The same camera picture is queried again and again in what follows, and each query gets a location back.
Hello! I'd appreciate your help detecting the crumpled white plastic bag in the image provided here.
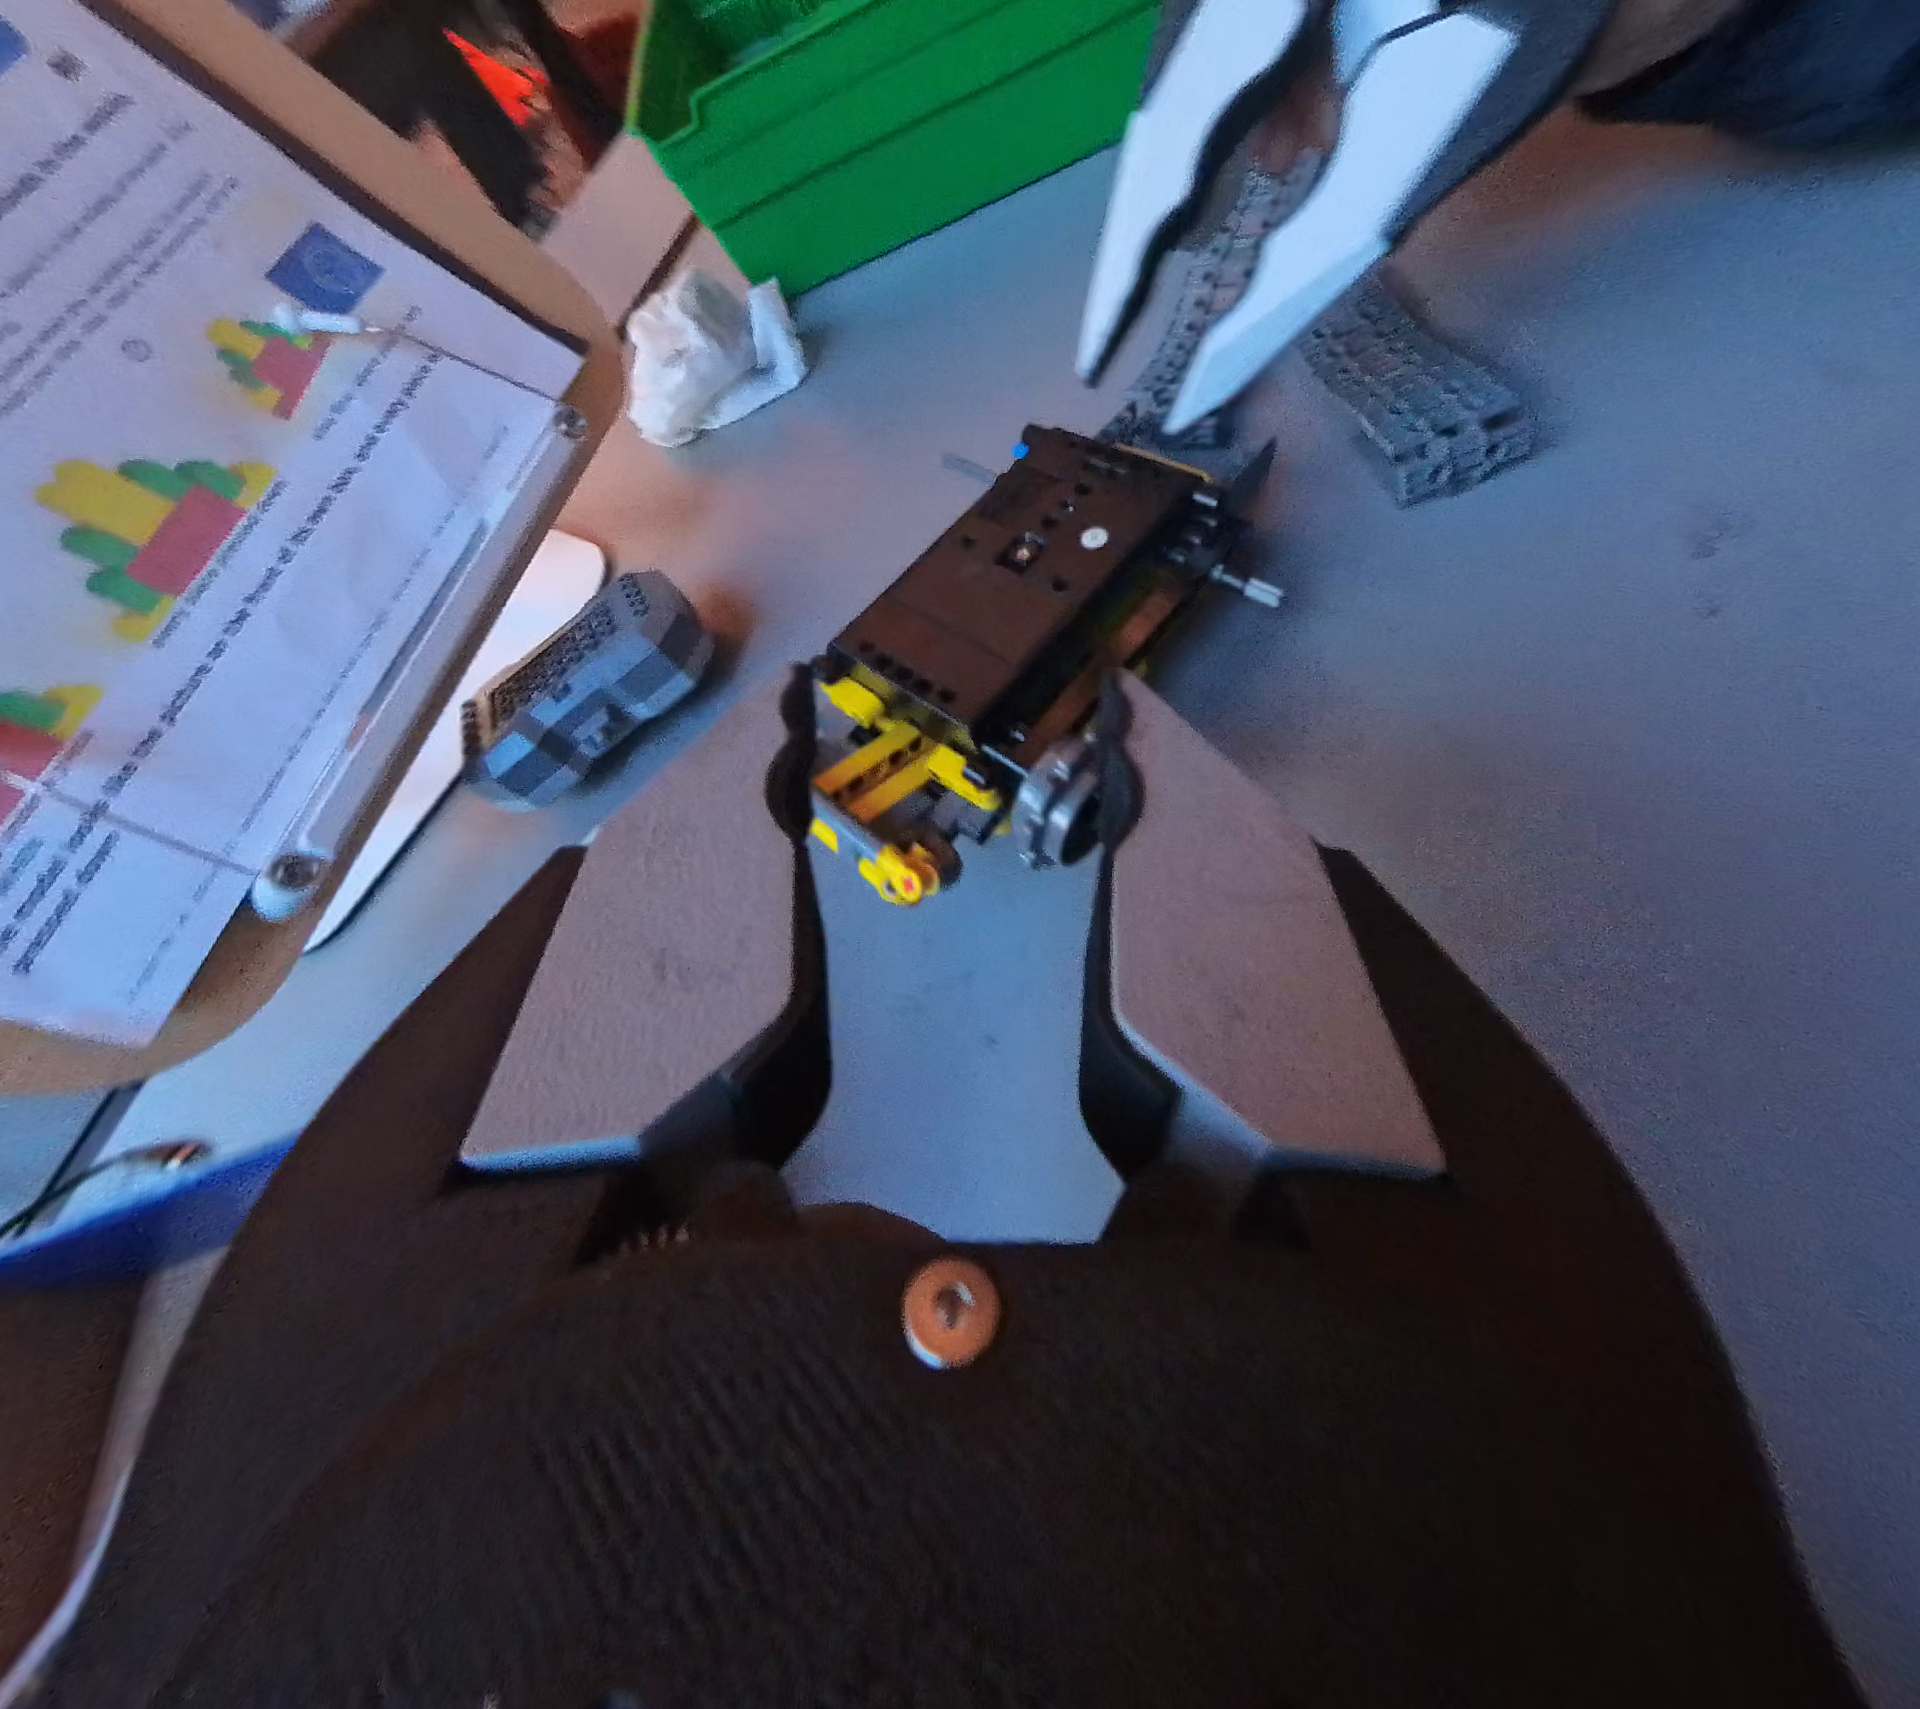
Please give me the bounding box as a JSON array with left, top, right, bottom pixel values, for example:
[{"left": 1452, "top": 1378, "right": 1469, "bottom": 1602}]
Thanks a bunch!
[{"left": 622, "top": 269, "right": 809, "bottom": 449}]

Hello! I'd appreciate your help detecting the sign board with wooden edge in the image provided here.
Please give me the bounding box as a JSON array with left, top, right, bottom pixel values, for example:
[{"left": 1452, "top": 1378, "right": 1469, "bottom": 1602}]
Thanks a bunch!
[{"left": 0, "top": 0, "right": 625, "bottom": 1096}]

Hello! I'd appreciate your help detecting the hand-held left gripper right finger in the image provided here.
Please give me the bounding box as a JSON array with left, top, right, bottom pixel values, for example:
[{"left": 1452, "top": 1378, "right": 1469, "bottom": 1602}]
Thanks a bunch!
[{"left": 1077, "top": 671, "right": 1455, "bottom": 1239}]

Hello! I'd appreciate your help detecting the black yellow toy brick vehicle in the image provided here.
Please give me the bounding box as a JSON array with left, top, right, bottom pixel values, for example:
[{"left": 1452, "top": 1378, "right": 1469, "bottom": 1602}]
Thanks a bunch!
[{"left": 810, "top": 426, "right": 1285, "bottom": 908}]

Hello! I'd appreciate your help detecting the long grey toy track strip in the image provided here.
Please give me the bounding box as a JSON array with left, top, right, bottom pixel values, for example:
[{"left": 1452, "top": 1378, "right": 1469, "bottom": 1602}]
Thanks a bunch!
[{"left": 1296, "top": 276, "right": 1540, "bottom": 508}]

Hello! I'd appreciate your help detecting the grey desk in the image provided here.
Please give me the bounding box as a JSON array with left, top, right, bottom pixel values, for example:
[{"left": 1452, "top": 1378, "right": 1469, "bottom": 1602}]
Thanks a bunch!
[{"left": 0, "top": 110, "right": 1920, "bottom": 1709}]

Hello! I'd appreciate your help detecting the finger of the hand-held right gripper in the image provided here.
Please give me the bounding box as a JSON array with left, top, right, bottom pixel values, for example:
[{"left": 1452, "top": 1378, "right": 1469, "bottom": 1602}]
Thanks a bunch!
[
  {"left": 1075, "top": 0, "right": 1311, "bottom": 385},
  {"left": 1165, "top": 0, "right": 1523, "bottom": 436}
]

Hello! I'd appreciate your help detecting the short grey toy track piece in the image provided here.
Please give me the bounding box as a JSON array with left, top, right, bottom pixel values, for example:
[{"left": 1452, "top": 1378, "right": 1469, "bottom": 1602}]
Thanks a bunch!
[{"left": 1102, "top": 149, "right": 1330, "bottom": 450}]

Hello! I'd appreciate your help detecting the white rounded flat plate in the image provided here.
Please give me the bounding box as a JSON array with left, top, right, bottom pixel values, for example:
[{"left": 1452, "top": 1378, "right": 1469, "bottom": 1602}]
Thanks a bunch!
[{"left": 300, "top": 531, "right": 610, "bottom": 952}]

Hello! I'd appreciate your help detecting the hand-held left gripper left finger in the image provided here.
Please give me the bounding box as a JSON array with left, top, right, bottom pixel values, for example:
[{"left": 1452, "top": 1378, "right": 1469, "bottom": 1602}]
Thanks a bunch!
[{"left": 454, "top": 662, "right": 841, "bottom": 1172}]

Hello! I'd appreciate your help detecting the green plastic bin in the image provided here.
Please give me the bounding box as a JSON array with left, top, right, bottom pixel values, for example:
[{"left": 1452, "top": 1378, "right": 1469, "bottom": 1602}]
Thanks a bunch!
[{"left": 622, "top": 0, "right": 1260, "bottom": 299}]

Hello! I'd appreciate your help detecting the dark grey brick block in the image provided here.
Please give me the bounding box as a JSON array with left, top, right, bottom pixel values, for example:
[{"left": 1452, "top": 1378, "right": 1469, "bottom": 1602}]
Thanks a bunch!
[{"left": 462, "top": 569, "right": 720, "bottom": 814}]

